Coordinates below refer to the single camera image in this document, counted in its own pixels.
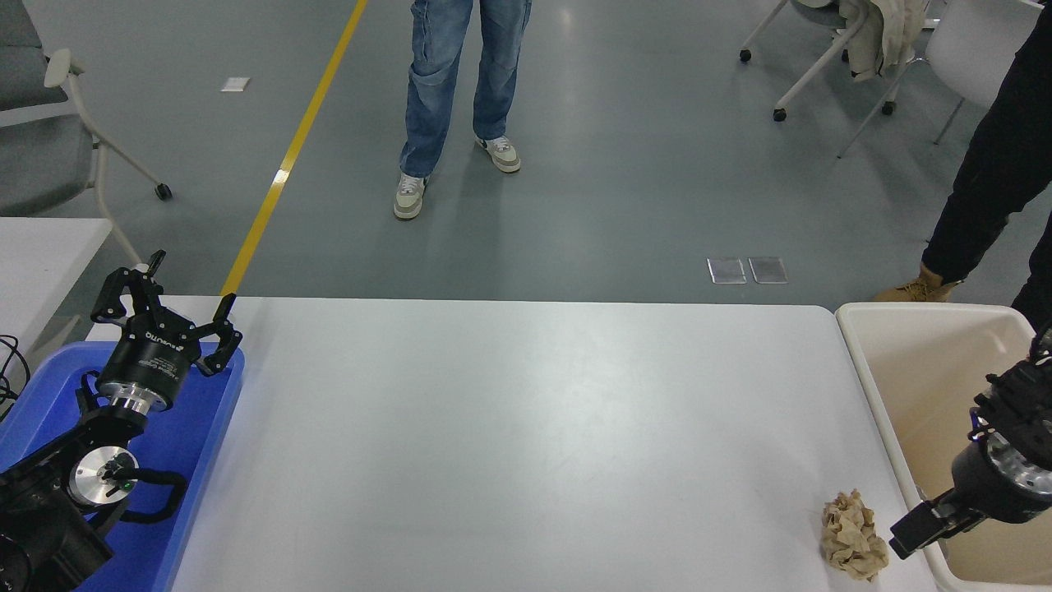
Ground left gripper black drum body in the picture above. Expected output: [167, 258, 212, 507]
[97, 325, 202, 406]

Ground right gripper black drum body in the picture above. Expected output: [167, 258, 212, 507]
[951, 446, 1052, 525]

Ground tan paper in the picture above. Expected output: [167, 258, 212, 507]
[820, 490, 891, 582]

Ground blue plastic tray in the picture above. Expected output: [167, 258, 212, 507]
[0, 340, 247, 592]

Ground white table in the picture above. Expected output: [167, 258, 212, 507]
[0, 217, 113, 363]

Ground large pale plastic bin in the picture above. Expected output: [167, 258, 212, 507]
[835, 303, 1052, 592]

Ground grey office chair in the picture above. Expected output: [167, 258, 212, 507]
[0, 0, 174, 268]

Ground person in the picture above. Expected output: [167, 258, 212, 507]
[393, 0, 533, 221]
[873, 4, 1052, 330]

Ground white plastic chair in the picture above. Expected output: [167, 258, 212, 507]
[837, 0, 1038, 159]

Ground beige jacket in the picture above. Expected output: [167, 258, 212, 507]
[845, 0, 930, 83]

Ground black cables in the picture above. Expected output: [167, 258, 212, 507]
[0, 333, 32, 422]

